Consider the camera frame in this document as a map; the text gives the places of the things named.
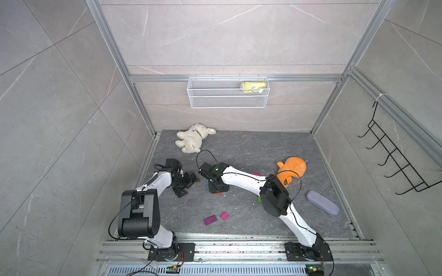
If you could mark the black wire hook rack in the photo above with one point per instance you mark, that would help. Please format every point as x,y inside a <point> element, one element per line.
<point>414,180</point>

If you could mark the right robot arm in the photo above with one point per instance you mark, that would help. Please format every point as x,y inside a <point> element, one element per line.
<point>275,199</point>

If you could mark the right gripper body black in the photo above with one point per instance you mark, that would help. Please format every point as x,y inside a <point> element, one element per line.
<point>213,188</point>

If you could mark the white plush dog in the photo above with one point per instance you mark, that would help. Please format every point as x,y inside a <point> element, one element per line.
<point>191,140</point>

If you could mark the orange plush toy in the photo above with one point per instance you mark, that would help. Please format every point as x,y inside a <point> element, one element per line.
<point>293,167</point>

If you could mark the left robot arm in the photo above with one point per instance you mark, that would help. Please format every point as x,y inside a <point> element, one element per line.
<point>139,215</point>

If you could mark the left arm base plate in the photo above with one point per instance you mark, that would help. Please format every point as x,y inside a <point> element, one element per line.
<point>183,252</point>

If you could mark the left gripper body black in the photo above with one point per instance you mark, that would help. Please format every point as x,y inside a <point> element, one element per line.
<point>183,182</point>

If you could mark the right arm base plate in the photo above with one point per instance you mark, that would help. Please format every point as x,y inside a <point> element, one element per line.
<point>295,252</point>

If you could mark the pink cube block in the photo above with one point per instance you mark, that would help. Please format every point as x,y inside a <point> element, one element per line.
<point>224,216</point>

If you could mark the yellow sponge in basket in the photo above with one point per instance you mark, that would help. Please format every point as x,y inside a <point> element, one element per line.
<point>253,87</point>

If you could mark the white wire mesh basket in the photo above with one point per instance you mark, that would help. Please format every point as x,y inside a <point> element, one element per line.
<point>225,92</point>

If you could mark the purple rectangular block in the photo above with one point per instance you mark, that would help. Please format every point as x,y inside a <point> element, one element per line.
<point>210,220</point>

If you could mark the purple glasses case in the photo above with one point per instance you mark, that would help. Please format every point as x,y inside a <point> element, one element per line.
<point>323,203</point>

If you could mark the metal rail frame front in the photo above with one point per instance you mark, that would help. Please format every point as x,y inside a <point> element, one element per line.
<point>231,255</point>

